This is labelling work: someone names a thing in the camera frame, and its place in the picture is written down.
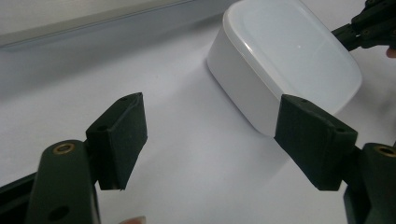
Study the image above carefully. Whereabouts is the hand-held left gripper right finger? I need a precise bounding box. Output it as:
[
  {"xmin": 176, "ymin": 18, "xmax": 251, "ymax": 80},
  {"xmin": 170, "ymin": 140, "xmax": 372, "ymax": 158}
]
[{"xmin": 274, "ymin": 93, "xmax": 359, "ymax": 191}]

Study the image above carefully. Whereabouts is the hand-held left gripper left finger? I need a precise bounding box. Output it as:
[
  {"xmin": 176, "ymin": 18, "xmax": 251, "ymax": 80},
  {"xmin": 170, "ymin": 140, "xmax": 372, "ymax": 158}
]
[{"xmin": 85, "ymin": 91, "xmax": 149, "ymax": 191}]

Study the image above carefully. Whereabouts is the white rectangular lidded container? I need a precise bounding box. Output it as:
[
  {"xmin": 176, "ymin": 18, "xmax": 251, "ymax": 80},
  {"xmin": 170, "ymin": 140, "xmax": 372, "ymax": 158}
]
[{"xmin": 206, "ymin": 0, "xmax": 363, "ymax": 138}]

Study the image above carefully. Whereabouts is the light wooden board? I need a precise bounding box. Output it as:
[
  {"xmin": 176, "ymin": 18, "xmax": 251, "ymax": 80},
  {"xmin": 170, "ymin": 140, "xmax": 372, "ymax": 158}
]
[{"xmin": 0, "ymin": 0, "xmax": 200, "ymax": 49}]

